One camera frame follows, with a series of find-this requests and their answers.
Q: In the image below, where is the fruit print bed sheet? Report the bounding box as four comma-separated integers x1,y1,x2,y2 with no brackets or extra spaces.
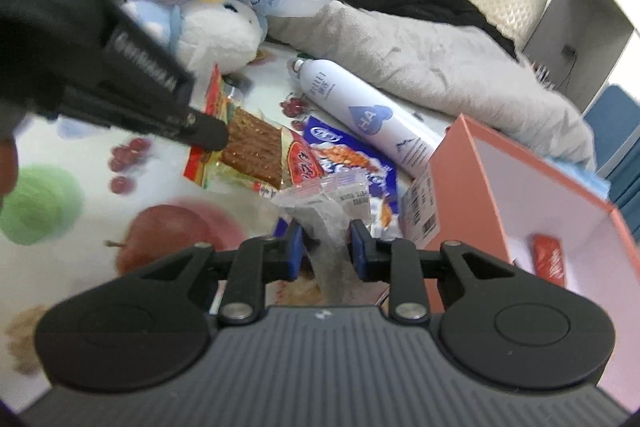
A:
0,42,451,378

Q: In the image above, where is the white spray bottle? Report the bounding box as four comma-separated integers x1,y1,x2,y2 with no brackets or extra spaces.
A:
287,57,446,180

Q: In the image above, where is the grey blanket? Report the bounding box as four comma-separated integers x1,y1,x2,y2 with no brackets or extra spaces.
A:
267,0,598,172

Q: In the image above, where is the small red snack packet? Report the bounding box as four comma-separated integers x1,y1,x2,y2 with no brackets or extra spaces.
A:
531,233,566,285

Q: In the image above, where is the blue snack packet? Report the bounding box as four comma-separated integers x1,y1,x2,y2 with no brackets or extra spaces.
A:
274,114,401,243

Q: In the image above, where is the white and blue plush toy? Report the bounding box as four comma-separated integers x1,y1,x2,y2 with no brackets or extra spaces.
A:
120,0,268,75

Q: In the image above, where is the blue drawer unit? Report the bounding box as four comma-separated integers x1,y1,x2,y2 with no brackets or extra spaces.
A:
612,167,640,220

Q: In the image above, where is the red spicy strip packet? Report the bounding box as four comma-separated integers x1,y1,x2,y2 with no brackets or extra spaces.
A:
182,64,323,200

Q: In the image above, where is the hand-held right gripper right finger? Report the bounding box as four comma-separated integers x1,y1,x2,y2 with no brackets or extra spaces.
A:
349,219,518,324

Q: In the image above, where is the clear plastic snack packet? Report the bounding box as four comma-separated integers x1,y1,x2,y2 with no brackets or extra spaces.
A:
270,172,373,308

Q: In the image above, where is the light blue cloth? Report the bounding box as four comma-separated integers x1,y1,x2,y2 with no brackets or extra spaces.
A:
550,157,613,200

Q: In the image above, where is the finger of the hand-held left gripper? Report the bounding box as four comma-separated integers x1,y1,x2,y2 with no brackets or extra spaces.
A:
59,87,232,151

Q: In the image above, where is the white open cabinet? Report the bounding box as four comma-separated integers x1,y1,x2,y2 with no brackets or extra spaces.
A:
522,0,640,112

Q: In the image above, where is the orange cardboard box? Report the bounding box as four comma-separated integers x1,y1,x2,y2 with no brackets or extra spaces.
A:
400,114,640,314

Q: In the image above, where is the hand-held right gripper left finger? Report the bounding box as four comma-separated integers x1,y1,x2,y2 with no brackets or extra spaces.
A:
135,223,306,327

